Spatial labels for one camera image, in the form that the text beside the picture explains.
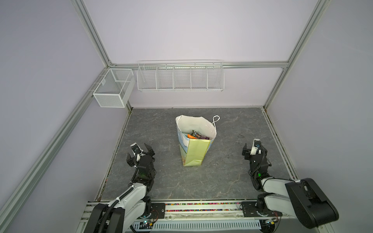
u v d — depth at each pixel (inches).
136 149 28.1
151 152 31.2
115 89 40.3
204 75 40.6
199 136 34.2
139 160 25.7
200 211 29.7
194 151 30.5
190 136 33.5
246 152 31.1
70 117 25.4
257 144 28.9
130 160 28.5
